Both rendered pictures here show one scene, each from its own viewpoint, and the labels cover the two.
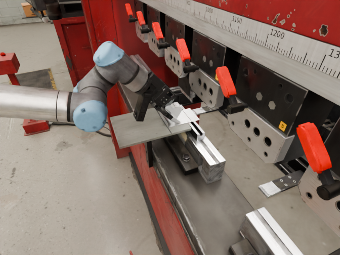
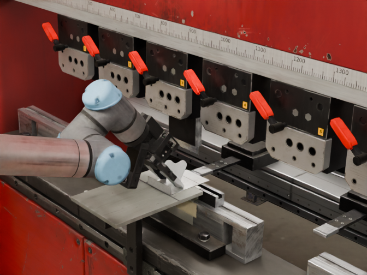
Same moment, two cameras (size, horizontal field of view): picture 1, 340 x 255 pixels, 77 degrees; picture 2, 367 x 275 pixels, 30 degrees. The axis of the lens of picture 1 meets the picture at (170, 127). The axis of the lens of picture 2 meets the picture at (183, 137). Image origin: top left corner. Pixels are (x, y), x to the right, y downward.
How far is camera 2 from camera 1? 0.96 m
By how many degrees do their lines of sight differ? 24
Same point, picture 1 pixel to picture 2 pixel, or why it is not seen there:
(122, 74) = (122, 117)
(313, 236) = not seen: outside the picture
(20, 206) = not seen: outside the picture
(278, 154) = (323, 158)
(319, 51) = (330, 70)
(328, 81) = (340, 88)
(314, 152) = (344, 135)
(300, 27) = (314, 55)
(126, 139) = (119, 216)
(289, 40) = (309, 64)
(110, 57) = (111, 98)
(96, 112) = (125, 156)
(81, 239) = not seen: outside the picture
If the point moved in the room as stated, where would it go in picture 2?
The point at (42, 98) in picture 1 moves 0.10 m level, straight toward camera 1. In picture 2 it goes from (64, 147) to (104, 160)
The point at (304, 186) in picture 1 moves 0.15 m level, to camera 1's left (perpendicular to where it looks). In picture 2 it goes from (349, 175) to (277, 185)
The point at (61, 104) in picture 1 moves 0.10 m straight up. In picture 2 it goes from (84, 152) to (82, 103)
